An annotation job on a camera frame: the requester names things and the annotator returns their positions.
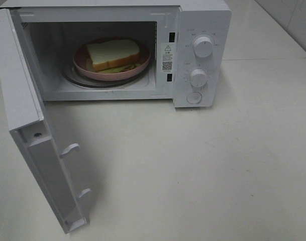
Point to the round white door button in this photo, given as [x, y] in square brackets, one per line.
[194, 98]

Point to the pink round plate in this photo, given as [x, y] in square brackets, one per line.
[83, 63]

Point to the white microwave door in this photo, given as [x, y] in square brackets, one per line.
[28, 123]

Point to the lower white timer knob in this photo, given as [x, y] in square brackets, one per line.
[198, 78]

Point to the white warning label sticker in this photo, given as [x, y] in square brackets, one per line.
[167, 57]

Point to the white microwave oven body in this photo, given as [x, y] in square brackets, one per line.
[56, 29]

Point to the upper white power knob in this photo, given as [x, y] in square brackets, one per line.
[203, 46]

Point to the glass microwave turntable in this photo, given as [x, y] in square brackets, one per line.
[71, 74]

